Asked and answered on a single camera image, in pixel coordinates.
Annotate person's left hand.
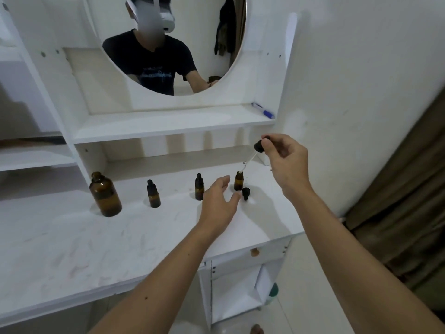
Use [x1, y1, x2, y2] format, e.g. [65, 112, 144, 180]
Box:
[196, 175, 242, 238]

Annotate person's right hand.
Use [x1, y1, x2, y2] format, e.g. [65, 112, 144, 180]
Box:
[261, 133, 313, 200]

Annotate black bulb glass dropper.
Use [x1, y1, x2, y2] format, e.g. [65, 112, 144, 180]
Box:
[242, 139, 267, 174]

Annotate person's left forearm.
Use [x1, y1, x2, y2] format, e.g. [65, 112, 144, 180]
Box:
[89, 224, 224, 334]

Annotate person's right forearm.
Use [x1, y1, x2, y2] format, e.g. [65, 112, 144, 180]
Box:
[288, 187, 445, 334]

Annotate blue and white pen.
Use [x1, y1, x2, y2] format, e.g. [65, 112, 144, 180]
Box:
[251, 102, 275, 119]

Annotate white drawer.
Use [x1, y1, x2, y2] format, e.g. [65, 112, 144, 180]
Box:
[210, 237, 291, 272]

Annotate white vanity table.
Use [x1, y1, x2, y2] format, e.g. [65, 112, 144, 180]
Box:
[0, 0, 306, 334]

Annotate large amber glass bottle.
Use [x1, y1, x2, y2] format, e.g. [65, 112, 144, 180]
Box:
[89, 172, 122, 217]

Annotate brown curtain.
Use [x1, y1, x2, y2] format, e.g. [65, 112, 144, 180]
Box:
[343, 86, 445, 312]

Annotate round wall mirror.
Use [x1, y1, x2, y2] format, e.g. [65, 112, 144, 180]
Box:
[85, 0, 247, 97]

